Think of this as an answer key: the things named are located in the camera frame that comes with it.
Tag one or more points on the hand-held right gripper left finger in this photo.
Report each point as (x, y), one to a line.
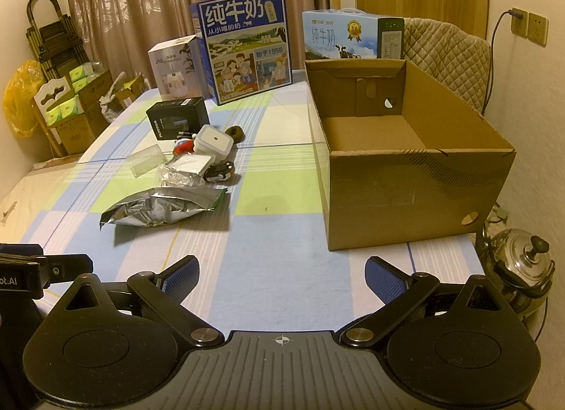
(183, 280)

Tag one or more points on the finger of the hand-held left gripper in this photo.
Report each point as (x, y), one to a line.
(20, 250)
(66, 269)

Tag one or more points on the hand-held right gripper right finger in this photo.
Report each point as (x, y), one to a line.
(384, 280)

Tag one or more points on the large silver foil bag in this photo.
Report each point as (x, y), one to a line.
(159, 209)

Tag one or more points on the large cardboard box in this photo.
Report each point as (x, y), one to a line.
(397, 189)

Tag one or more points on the clear white packet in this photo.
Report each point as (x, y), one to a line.
(185, 169)

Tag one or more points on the black car key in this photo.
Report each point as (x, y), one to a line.
(219, 172)

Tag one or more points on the clear plastic box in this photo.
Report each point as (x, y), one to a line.
(145, 161)

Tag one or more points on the red round toy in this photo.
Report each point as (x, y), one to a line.
(183, 147)

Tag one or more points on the white square night light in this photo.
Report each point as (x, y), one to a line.
(213, 140)

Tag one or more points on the black product box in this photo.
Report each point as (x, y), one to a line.
(176, 116)

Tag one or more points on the cream sheet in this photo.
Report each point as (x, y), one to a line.
(31, 189)

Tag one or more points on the carton of green tissue packs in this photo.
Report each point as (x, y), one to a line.
(90, 79)
(70, 123)

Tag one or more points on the steel kettle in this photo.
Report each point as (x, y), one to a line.
(521, 260)

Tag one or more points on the yellow plastic bag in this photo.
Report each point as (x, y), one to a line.
(22, 101)

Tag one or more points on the small open cardboard carton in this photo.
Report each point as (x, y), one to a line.
(126, 92)

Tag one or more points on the black folding trolley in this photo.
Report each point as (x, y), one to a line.
(53, 39)

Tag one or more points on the white humidifier box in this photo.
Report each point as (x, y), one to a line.
(176, 66)

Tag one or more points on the beige quilted cover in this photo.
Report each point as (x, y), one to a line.
(450, 57)

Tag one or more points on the dark blue milk carton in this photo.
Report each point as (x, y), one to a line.
(245, 48)

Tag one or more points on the light blue milk carton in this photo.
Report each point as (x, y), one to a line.
(340, 37)

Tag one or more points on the beige patterned curtain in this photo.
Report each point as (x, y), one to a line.
(176, 0)

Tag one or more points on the beige wall socket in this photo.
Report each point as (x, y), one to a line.
(538, 30)
(520, 24)

